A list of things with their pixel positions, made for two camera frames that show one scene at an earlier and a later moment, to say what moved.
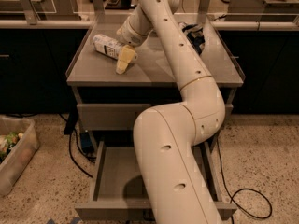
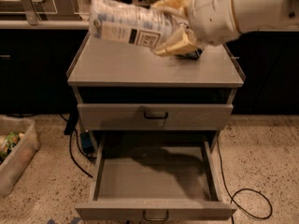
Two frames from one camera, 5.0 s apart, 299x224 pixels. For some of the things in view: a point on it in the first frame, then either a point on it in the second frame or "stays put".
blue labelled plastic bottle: x=108 y=45 -> x=128 y=21
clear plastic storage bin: x=18 y=146 stays put
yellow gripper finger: x=120 y=32 -> x=181 y=2
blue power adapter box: x=86 y=143 stays put
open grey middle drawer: x=117 y=193 stays put
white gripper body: x=133 y=37 -> x=212 y=13
